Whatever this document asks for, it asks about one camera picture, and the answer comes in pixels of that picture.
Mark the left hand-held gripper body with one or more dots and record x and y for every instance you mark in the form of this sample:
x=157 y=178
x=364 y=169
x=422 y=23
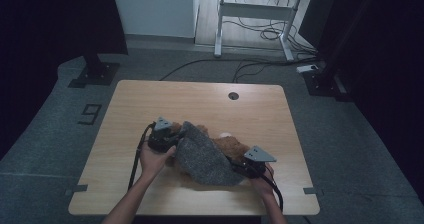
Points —
x=160 y=139

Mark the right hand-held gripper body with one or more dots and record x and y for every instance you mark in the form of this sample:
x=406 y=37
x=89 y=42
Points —
x=255 y=165

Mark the brown teddy bear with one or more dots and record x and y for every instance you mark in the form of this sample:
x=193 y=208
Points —
x=233 y=147

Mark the grey fuzzy cloth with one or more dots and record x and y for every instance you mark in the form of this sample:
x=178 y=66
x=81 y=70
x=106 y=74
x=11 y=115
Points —
x=206 y=160

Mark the person's right hand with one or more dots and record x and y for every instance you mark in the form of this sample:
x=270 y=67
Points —
x=261 y=185

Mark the person's left hand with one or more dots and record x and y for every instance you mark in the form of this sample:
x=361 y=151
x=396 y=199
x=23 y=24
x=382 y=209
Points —
x=153 y=162

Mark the grey tape strip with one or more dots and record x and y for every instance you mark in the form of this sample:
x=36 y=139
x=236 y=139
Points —
x=311 y=190
x=77 y=189

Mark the black stand with square base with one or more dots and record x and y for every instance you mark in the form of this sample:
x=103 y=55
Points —
x=96 y=72

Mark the black stand with long base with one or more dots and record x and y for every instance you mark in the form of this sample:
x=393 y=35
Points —
x=325 y=84

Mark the white power strip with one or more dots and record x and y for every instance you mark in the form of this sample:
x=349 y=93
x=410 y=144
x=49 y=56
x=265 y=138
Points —
x=306 y=68

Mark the dark curtain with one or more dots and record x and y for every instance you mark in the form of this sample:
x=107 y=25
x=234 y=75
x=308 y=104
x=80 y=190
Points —
x=50 y=34
x=383 y=67

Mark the white desk frame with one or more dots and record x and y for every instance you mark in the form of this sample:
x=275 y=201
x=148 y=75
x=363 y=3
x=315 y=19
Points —
x=256 y=10

